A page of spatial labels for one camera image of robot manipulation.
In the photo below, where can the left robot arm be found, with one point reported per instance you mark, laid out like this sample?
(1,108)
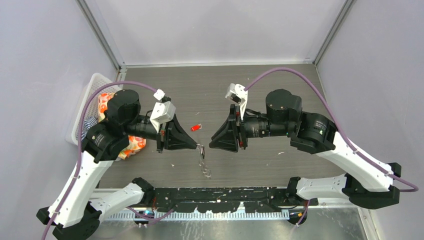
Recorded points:
(74,215)

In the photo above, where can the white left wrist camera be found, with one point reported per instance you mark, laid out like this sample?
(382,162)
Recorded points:
(163,110)

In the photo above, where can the red key tag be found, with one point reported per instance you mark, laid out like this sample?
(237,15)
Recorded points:
(196,127)

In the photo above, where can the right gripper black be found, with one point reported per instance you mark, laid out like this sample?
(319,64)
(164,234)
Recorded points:
(225,137)

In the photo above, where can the blue striped cloth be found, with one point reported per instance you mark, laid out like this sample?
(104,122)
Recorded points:
(87,124)

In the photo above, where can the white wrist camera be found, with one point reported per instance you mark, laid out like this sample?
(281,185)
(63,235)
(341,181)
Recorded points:
(163,110)
(238,94)

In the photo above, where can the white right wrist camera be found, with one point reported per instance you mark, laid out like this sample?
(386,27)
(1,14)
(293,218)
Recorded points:
(238,94)

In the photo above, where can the silver perforated keyring plate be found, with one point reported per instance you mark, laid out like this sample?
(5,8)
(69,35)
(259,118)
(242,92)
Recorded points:
(201,162)

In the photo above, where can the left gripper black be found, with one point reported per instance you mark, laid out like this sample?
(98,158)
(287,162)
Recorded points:
(177,138)

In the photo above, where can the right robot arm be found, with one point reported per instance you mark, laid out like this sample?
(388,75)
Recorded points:
(365,183)

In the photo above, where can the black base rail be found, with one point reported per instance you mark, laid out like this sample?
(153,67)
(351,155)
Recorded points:
(220,199)

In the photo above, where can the orange floral cloth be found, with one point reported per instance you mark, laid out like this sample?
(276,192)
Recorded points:
(135,143)

